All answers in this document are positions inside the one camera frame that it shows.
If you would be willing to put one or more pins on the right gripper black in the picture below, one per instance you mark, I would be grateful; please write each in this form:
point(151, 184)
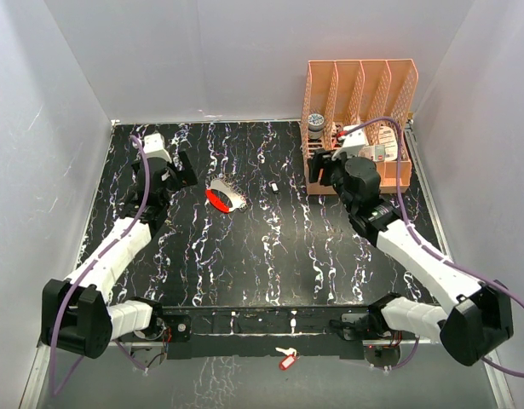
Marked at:
point(327, 164)

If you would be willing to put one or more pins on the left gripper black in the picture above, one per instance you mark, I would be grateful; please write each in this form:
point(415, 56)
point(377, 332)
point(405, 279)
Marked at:
point(187, 177)

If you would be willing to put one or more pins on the black key tag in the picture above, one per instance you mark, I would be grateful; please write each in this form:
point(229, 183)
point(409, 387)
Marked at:
point(274, 187)

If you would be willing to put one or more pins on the red handled key organizer plate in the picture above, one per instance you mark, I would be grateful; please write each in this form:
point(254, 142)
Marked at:
point(225, 196)

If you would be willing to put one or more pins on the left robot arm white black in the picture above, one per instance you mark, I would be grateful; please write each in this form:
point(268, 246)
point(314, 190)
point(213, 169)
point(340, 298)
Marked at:
point(76, 314)

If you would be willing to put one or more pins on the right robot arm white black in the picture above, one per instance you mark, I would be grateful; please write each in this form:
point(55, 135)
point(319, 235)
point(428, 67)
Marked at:
point(471, 317)

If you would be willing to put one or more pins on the small jar with lid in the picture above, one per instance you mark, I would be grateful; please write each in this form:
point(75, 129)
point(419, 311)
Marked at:
point(316, 125)

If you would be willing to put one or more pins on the white labelled packet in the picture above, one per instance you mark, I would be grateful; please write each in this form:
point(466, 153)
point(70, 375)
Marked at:
point(381, 142)

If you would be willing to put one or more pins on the orange file organizer rack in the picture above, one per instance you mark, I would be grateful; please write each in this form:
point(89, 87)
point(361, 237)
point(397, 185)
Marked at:
point(347, 106)

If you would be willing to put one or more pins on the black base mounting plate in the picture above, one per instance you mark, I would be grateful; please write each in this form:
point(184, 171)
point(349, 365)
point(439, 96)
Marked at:
point(270, 332)

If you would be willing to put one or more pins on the red tag with key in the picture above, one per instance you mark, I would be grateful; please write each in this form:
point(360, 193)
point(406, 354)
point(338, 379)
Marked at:
point(290, 357)

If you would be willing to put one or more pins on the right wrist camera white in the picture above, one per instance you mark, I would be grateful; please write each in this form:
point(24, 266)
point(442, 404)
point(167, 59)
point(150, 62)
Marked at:
point(349, 141)

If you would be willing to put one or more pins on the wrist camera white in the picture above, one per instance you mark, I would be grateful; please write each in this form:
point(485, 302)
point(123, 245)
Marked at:
point(154, 147)
point(349, 141)

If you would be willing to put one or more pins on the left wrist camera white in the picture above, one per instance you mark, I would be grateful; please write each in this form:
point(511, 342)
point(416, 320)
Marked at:
point(154, 147)

